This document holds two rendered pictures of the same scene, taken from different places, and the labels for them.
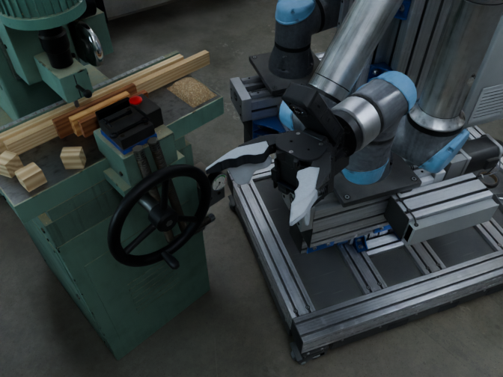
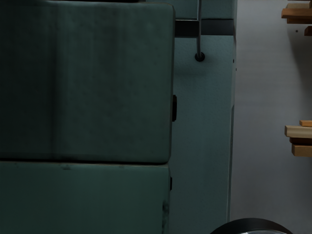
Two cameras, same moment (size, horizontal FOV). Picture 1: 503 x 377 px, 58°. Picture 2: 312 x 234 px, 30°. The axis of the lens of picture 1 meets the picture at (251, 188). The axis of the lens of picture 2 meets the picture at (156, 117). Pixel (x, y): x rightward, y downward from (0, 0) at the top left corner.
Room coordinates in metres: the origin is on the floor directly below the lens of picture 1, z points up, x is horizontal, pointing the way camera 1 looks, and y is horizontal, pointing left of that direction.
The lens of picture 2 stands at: (0.72, -0.04, 0.75)
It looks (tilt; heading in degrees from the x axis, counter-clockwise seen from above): 3 degrees down; 43
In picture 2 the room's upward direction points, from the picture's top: 2 degrees clockwise
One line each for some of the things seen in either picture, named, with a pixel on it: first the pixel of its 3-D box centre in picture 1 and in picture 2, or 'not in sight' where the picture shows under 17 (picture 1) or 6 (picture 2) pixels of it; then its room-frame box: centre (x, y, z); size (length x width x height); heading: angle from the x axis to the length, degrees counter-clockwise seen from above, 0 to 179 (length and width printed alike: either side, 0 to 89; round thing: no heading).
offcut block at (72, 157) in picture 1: (73, 158); not in sight; (0.77, 0.42, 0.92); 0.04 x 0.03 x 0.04; 94
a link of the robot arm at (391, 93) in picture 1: (379, 105); not in sight; (0.58, -0.20, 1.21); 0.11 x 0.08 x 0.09; 135
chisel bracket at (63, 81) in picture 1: (65, 76); not in sight; (0.95, 0.45, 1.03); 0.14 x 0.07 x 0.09; 43
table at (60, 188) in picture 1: (121, 142); not in sight; (0.88, 0.34, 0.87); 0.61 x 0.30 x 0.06; 133
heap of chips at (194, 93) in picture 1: (191, 87); not in sight; (1.07, 0.17, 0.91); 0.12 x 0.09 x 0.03; 43
